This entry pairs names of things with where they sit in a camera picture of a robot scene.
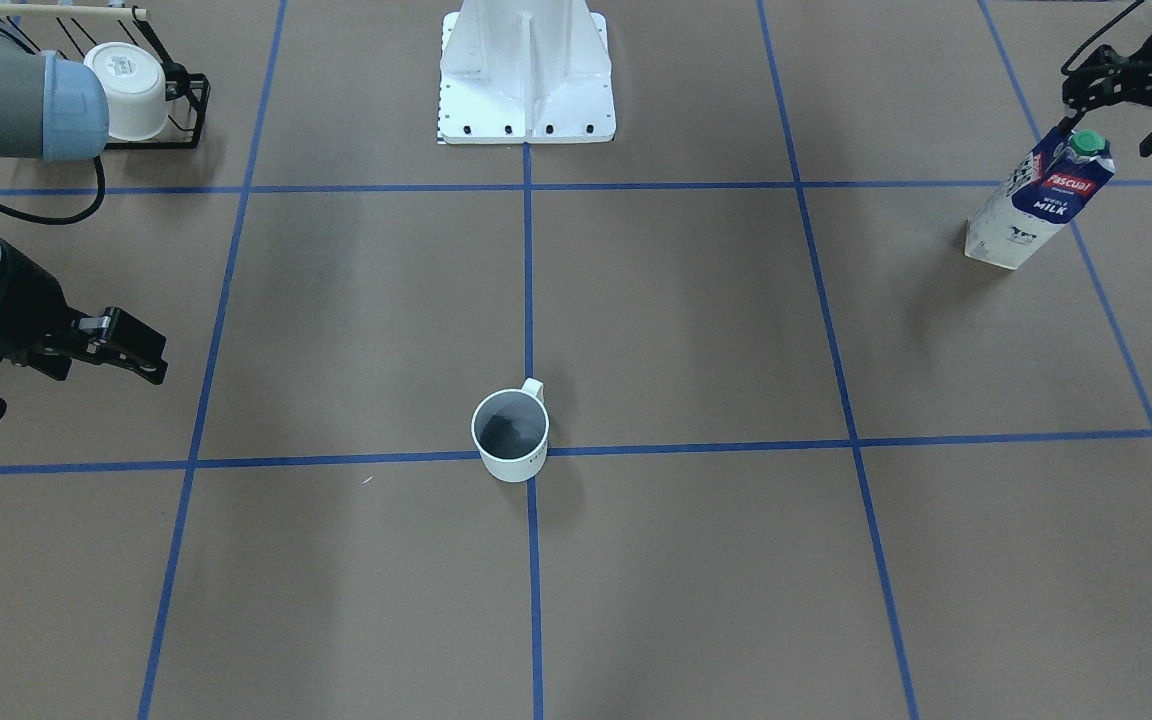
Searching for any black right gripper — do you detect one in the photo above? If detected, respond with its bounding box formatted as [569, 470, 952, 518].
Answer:
[0, 300, 166, 386]

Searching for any blue white milk carton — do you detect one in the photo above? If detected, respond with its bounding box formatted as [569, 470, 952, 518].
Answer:
[963, 127, 1116, 270]

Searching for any white grey mug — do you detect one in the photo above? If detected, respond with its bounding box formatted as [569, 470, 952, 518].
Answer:
[470, 378, 552, 484]

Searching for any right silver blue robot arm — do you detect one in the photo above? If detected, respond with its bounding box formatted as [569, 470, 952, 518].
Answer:
[0, 15, 169, 420]

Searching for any white mug on rack lower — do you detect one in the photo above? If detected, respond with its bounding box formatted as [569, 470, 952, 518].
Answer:
[83, 41, 168, 142]

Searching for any black wire mug rack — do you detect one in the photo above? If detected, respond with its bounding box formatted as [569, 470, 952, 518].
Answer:
[0, 1, 210, 151]

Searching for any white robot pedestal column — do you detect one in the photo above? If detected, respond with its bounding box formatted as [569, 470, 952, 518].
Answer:
[435, 1, 617, 145]

